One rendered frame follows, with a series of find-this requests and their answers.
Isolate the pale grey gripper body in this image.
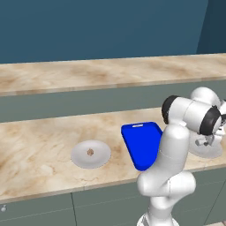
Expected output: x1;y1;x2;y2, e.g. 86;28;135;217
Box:
192;128;222;143

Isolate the blue rectangular tray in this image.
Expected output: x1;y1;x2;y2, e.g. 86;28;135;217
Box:
120;121;163;172

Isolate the grey-green cupboard door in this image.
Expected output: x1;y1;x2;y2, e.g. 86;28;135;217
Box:
0;192;75;226
72;181;152;226
176;167;226;226

